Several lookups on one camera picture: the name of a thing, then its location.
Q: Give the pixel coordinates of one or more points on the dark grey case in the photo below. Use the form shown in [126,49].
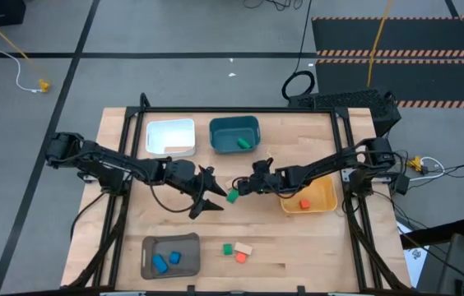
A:
[462,267]

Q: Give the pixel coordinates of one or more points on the green cylinder block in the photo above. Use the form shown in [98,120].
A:
[243,143]

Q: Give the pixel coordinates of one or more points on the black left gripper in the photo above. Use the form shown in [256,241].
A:
[186,174]

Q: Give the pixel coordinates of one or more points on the white plastic bin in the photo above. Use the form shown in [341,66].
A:
[166,131]

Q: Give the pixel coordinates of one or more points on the yellow power plug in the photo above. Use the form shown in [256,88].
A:
[415,163]

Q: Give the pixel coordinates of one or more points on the black hazard-striped floor mat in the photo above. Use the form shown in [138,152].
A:
[421,78]

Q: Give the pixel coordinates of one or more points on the teal plastic bin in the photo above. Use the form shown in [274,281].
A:
[224,136]

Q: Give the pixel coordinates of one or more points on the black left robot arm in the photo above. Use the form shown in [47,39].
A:
[104,164]

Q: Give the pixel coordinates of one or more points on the small green block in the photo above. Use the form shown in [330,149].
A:
[227,249]

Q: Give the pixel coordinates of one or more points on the white paper sheet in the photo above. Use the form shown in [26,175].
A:
[414,259]

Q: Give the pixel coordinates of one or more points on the black perforated computer tower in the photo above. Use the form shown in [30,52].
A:
[351,100]

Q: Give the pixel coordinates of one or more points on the long blue block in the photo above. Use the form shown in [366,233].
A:
[160,263]

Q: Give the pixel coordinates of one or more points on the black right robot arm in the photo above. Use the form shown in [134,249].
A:
[330,164]

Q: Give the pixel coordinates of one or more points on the long green block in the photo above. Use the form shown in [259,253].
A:
[232,196]

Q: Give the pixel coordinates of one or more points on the black aluminium table frame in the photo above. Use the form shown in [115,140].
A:
[236,109]

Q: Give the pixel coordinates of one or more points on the yellow plastic bin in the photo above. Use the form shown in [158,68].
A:
[322,197]

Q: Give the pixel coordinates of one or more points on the black power adapter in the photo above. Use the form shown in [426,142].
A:
[401,183]

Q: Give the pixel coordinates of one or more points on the orange block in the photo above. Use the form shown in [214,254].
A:
[304,204]
[241,257]

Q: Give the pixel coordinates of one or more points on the small blue block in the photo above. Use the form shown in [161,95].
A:
[174,257]

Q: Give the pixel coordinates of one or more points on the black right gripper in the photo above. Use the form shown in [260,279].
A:
[267,178]

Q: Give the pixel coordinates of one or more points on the grey plastic bin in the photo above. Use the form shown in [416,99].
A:
[186,251]

